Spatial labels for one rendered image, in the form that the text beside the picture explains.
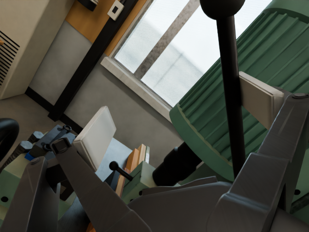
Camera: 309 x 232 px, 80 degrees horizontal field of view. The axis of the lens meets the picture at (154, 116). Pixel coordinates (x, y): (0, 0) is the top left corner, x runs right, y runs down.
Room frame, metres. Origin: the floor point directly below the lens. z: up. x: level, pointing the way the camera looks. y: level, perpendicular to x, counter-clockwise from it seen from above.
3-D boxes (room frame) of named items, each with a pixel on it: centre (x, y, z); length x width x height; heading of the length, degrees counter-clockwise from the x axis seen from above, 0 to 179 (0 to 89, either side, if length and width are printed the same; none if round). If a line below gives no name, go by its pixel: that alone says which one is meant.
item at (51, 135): (0.30, 0.09, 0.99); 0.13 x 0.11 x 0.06; 15
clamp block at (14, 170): (0.31, 0.09, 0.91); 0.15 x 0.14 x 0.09; 15
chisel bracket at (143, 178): (0.35, -0.12, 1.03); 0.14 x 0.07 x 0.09; 105
